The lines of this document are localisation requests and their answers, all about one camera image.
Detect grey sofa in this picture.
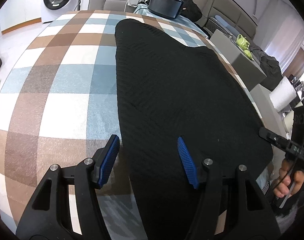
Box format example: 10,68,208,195
88,0,257,39

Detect checkered plaid tablecloth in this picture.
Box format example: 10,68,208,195
0,10,271,240

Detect grey cardboard box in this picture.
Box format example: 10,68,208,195
210,29,267,91

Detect person's right hand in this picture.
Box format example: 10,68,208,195
273,159,304,198

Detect black knit sweater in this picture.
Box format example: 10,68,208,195
115,19,273,239

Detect black backpack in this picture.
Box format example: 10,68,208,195
146,0,203,23

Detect white paper towel roll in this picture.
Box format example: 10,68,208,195
269,77,297,112

